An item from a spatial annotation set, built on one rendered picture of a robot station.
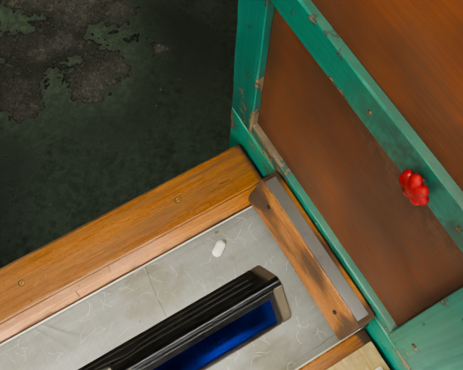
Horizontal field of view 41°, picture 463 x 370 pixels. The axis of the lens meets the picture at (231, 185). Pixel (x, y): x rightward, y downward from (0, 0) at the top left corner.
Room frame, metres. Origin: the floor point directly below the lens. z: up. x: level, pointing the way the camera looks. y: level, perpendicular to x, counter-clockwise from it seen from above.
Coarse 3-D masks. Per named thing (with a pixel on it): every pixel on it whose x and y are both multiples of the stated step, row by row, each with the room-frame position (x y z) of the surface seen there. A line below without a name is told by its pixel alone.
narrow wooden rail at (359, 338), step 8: (352, 336) 0.19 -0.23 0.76; (360, 336) 0.19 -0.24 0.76; (368, 336) 0.20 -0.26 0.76; (344, 344) 0.18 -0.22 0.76; (352, 344) 0.18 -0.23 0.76; (360, 344) 0.18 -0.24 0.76; (328, 352) 0.16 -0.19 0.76; (336, 352) 0.16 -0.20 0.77; (344, 352) 0.16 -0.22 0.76; (312, 360) 0.15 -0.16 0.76; (320, 360) 0.15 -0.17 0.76; (328, 360) 0.15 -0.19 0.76; (336, 360) 0.15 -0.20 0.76; (304, 368) 0.13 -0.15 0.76; (312, 368) 0.13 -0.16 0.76; (320, 368) 0.14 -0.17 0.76
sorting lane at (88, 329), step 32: (224, 224) 0.39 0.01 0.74; (256, 224) 0.39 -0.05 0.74; (160, 256) 0.32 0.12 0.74; (192, 256) 0.32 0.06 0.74; (224, 256) 0.33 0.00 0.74; (256, 256) 0.33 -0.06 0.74; (128, 288) 0.25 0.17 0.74; (160, 288) 0.26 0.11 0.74; (192, 288) 0.26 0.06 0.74; (288, 288) 0.28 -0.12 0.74; (64, 320) 0.19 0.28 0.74; (96, 320) 0.19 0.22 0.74; (128, 320) 0.20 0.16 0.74; (160, 320) 0.20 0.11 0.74; (288, 320) 0.22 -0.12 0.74; (320, 320) 0.22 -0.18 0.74; (0, 352) 0.12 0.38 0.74; (32, 352) 0.13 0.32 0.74; (64, 352) 0.13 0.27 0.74; (96, 352) 0.14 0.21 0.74; (256, 352) 0.16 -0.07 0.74; (288, 352) 0.16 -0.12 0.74; (320, 352) 0.17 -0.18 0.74
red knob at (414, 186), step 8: (400, 176) 0.28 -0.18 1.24; (408, 176) 0.28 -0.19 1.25; (416, 176) 0.27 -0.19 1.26; (408, 184) 0.27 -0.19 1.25; (416, 184) 0.27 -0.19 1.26; (424, 184) 0.27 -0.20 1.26; (408, 192) 0.26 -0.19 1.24; (416, 192) 0.26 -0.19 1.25; (424, 192) 0.26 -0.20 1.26; (416, 200) 0.26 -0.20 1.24; (424, 200) 0.25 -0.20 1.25
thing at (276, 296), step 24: (240, 288) 0.18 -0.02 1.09; (264, 288) 0.18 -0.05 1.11; (192, 312) 0.15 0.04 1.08; (216, 312) 0.15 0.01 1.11; (240, 312) 0.15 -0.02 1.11; (264, 312) 0.16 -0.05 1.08; (288, 312) 0.16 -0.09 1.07; (144, 336) 0.12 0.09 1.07; (168, 336) 0.12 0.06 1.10; (192, 336) 0.12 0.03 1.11; (216, 336) 0.12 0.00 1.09; (240, 336) 0.13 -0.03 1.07; (96, 360) 0.09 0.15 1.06; (120, 360) 0.08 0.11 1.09; (144, 360) 0.08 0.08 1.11; (168, 360) 0.09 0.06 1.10; (192, 360) 0.09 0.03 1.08; (216, 360) 0.10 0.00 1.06
